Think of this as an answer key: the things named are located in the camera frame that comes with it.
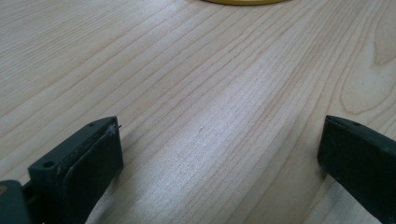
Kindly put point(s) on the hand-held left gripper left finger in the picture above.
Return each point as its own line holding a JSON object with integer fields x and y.
{"x": 77, "y": 168}

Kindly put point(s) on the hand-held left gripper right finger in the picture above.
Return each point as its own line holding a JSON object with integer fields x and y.
{"x": 361, "y": 158}

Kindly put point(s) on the yellow round plate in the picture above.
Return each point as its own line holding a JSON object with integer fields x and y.
{"x": 246, "y": 2}

